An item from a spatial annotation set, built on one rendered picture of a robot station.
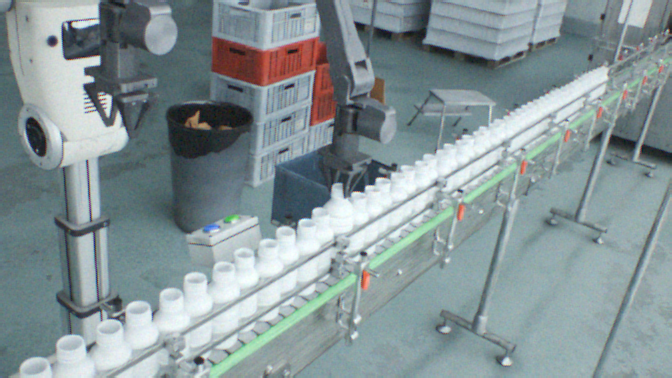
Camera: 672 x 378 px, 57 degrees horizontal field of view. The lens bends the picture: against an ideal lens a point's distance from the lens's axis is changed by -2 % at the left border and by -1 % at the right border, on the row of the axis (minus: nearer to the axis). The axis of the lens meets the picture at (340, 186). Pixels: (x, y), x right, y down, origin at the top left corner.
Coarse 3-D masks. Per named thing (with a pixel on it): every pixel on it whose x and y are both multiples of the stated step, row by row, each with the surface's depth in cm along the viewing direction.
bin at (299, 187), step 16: (288, 160) 206; (304, 160) 213; (320, 160) 221; (288, 176) 199; (304, 176) 217; (320, 176) 225; (368, 176) 218; (384, 176) 214; (288, 192) 201; (304, 192) 197; (320, 192) 193; (352, 192) 225; (272, 208) 208; (288, 208) 203; (304, 208) 199
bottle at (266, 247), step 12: (264, 240) 118; (264, 252) 116; (276, 252) 117; (264, 264) 117; (276, 264) 118; (264, 276) 117; (264, 288) 118; (276, 288) 119; (264, 300) 120; (276, 300) 121; (276, 312) 123
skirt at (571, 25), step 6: (564, 18) 1064; (570, 18) 1059; (564, 24) 1067; (570, 24) 1061; (576, 24) 1055; (582, 24) 1049; (588, 24) 1043; (594, 24) 1038; (564, 30) 1069; (570, 30) 1063; (576, 30) 1058; (582, 30) 1052; (588, 30) 1046; (594, 30) 1040; (588, 36) 1048
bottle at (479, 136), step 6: (474, 132) 189; (480, 132) 189; (480, 138) 187; (474, 144) 188; (480, 144) 188; (474, 150) 187; (480, 150) 188; (480, 162) 190; (474, 168) 190; (480, 168) 191; (474, 174) 191; (474, 180) 192
